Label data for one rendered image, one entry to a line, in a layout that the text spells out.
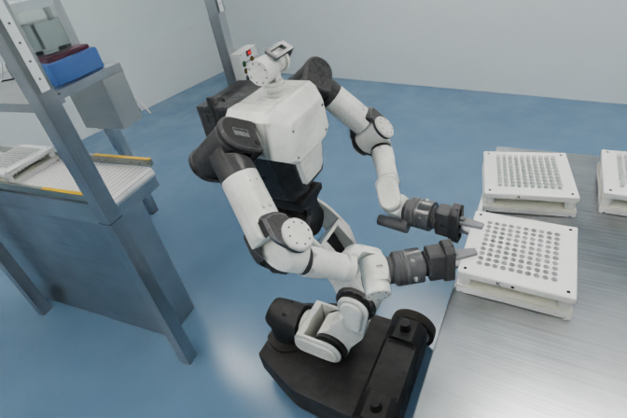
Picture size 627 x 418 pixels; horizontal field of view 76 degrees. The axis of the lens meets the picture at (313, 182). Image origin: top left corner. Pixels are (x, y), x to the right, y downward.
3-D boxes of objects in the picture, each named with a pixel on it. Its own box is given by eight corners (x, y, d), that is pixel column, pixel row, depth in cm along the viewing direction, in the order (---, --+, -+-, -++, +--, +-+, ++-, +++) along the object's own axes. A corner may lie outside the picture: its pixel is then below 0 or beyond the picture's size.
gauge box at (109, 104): (143, 118, 163) (122, 69, 152) (124, 130, 155) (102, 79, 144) (105, 116, 172) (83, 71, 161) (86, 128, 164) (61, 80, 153)
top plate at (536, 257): (456, 276, 97) (456, 271, 96) (475, 215, 114) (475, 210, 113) (575, 305, 86) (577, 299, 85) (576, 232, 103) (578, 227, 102)
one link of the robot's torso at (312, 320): (296, 352, 167) (290, 332, 160) (318, 314, 181) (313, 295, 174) (341, 369, 157) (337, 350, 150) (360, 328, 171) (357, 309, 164)
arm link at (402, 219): (429, 207, 124) (396, 198, 130) (421, 194, 115) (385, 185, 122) (417, 241, 121) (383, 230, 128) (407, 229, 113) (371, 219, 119)
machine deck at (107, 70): (123, 72, 152) (119, 62, 150) (35, 116, 125) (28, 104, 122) (22, 75, 177) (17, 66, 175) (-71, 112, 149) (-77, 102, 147)
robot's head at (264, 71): (252, 93, 104) (243, 60, 100) (273, 79, 112) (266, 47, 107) (273, 95, 101) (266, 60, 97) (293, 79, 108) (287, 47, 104)
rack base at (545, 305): (455, 290, 100) (455, 284, 99) (474, 229, 117) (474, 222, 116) (570, 320, 89) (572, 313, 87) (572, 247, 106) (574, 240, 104)
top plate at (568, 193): (564, 158, 130) (565, 152, 129) (578, 203, 112) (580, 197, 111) (482, 156, 139) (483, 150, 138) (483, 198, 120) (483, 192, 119)
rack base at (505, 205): (562, 171, 133) (563, 164, 132) (575, 217, 114) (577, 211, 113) (481, 168, 142) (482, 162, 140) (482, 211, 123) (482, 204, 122)
